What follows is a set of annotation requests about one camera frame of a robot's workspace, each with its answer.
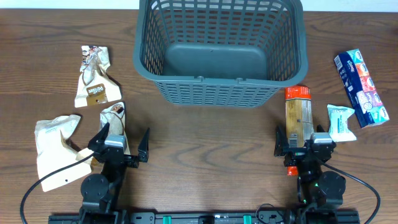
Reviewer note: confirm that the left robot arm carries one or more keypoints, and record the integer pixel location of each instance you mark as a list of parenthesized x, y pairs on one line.
[(101, 191)]

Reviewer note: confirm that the PanTree beige pouch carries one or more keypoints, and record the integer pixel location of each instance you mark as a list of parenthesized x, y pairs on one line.
[(94, 85)]

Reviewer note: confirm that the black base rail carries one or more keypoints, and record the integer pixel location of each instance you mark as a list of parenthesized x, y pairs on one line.
[(262, 216)]

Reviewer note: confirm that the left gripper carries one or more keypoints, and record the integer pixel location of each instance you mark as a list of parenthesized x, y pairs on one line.
[(133, 161)]

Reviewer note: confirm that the large plain beige pouch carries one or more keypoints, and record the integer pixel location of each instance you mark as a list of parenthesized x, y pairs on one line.
[(53, 152)]

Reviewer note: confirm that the grey plastic basket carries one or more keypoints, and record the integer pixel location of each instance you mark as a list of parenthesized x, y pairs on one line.
[(232, 53)]

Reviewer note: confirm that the small light blue packet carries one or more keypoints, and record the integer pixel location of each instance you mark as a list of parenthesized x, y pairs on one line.
[(338, 129)]

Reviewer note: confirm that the rice pouch with brown trim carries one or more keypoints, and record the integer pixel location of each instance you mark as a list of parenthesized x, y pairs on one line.
[(115, 116)]

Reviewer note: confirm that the blue tissue multipack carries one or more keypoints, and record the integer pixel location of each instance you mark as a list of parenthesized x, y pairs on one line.
[(360, 89)]

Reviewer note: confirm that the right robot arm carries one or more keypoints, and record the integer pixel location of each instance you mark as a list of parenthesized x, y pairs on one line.
[(319, 193)]

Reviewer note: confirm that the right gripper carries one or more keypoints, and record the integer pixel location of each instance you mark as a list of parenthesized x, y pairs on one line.
[(295, 153)]

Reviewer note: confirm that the orange pasta package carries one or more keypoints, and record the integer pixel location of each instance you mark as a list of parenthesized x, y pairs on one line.
[(298, 114)]

